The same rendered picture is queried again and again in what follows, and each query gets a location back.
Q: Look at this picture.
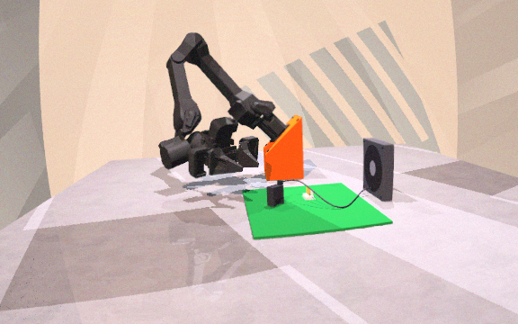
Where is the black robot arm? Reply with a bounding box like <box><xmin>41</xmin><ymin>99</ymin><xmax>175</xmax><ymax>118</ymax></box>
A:
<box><xmin>158</xmin><ymin>32</ymin><xmax>290</xmax><ymax>170</ymax></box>

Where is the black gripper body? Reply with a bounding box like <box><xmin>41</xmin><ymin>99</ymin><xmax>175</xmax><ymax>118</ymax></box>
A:
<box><xmin>189</xmin><ymin>135</ymin><xmax>259</xmax><ymax>179</ymax></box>

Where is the black cooling fan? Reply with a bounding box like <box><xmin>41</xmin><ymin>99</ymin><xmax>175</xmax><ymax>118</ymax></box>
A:
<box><xmin>362</xmin><ymin>138</ymin><xmax>395</xmax><ymax>202</ymax></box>

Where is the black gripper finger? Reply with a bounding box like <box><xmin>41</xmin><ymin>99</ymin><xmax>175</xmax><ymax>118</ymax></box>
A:
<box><xmin>210</xmin><ymin>147</ymin><xmax>243</xmax><ymax>176</ymax></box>
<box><xmin>238</xmin><ymin>141</ymin><xmax>259</xmax><ymax>167</ymax></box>

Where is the black fan cable with plug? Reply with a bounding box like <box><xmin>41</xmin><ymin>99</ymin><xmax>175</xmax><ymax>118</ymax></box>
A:
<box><xmin>266</xmin><ymin>179</ymin><xmax>372</xmax><ymax>208</ymax></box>

